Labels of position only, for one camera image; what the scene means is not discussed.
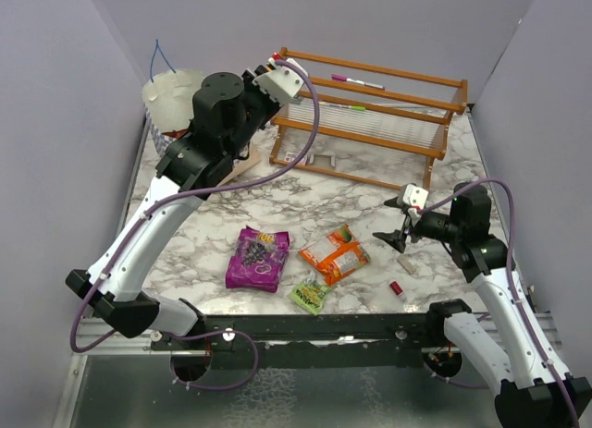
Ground wooden shelf rack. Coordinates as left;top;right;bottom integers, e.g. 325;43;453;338
279;47;468;190

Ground light green candy packet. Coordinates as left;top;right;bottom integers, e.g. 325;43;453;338
288;271;333;315

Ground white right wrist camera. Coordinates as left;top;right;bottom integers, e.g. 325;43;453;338
398;183;429;211

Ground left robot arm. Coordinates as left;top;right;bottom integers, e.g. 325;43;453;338
65;60;307;349

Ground red chip bag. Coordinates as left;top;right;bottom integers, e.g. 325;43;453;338
164;128;188;140

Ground red lip balm tube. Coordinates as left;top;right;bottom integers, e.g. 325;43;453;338
389;281;407;302

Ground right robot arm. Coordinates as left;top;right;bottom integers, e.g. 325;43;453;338
375;178;591;427

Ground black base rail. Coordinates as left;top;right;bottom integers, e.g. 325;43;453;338
151;313;452;370

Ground pink marker pen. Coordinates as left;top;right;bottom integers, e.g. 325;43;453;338
331;74;385;91

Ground small red white card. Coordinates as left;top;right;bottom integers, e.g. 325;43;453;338
283;152;309;165

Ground small beige wrapper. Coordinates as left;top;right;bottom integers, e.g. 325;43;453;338
397;255;416;275

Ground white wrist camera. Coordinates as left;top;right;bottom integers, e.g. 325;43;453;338
253;53;309;107
398;183;429;211

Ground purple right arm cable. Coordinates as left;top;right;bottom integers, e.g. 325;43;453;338
418;177;582;428

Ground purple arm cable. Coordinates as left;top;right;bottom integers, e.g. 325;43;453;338
418;177;582;428
68;60;321;392

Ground checkered paper bag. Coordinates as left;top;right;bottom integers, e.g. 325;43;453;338
141;39;261;189

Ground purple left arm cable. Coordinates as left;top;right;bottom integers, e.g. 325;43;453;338
68;60;321;392

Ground purple raisin snack bag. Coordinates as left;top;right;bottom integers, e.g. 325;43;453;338
225;226;290;293

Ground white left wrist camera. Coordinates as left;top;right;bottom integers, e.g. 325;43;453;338
253;53;309;107

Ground orange snack bag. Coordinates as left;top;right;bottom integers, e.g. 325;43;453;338
299;225;371;286

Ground green marker pen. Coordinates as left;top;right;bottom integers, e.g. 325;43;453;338
319;102;366;112

